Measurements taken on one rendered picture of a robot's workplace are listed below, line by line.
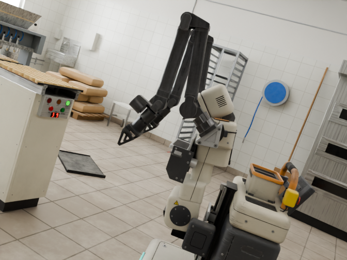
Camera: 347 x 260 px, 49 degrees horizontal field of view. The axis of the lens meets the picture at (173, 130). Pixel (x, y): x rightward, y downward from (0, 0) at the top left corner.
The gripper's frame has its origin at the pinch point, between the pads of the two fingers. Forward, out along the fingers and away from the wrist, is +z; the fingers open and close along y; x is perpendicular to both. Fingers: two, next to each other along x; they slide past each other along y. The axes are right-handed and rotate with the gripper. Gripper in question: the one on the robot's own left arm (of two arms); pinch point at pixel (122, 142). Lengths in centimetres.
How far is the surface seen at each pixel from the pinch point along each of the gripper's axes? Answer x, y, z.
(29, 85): -74, -61, 36
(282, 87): 72, -420, -114
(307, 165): 153, -314, -58
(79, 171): -28, -183, 105
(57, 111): -53, -72, 38
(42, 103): -59, -60, 38
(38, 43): -118, -128, 30
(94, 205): 8, -126, 92
